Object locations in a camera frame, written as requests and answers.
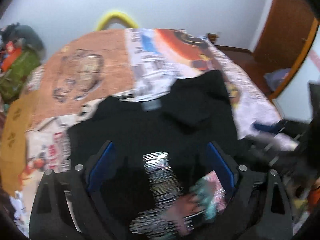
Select orange box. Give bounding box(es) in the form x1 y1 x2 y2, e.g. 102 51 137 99
1 48 22 72

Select dark green jacket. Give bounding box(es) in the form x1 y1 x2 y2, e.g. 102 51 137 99
1 23 46 58

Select printed newspaper pattern bedspread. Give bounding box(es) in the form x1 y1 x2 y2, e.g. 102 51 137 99
16 29 280 222

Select white wardrobe sliding door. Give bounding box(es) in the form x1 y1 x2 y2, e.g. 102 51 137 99
273 33 319 122

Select green cloth covered table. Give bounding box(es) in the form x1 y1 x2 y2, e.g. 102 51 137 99
1 49 40 103

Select bamboo lap desk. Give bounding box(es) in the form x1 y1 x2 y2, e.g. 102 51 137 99
1 91 38 197

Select black t-shirt with elephant print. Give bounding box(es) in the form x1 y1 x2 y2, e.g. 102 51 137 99
67 70 240 239

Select brown wooden door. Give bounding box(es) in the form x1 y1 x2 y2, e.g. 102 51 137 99
253 0 314 68

